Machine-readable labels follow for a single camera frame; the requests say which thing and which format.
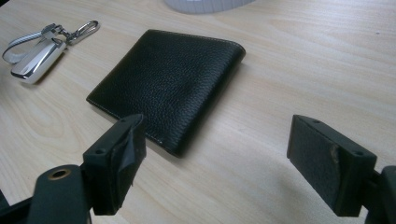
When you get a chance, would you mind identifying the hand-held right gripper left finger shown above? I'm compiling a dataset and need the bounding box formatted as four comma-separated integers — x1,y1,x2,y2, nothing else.
81,113,148,217

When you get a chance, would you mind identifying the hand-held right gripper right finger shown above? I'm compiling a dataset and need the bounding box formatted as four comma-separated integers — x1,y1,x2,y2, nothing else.
286,114,378,217

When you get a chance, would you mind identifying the black leather wallet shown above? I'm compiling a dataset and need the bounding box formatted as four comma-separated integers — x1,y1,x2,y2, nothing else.
86,29,247,158

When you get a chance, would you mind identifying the white car key fob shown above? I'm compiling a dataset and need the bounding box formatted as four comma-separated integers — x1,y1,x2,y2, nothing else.
1,20,101,85

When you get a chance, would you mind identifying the white ribbed container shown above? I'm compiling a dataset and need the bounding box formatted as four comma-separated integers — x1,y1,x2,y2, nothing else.
163,0,257,15

